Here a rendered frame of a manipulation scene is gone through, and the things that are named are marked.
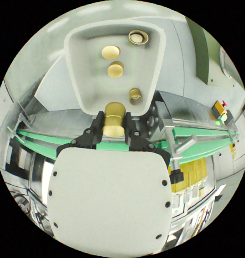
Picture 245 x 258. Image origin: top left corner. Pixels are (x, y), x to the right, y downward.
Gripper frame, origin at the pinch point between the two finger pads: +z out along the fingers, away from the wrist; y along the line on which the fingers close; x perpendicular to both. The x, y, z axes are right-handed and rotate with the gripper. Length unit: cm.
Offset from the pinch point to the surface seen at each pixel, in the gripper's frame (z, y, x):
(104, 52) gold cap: 7.9, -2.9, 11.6
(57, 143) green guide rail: 5.0, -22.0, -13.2
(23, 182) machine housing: -27, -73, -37
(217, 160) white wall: 22, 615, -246
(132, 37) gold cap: 9.1, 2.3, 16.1
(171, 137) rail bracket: -0.2, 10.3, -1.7
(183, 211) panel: -27, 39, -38
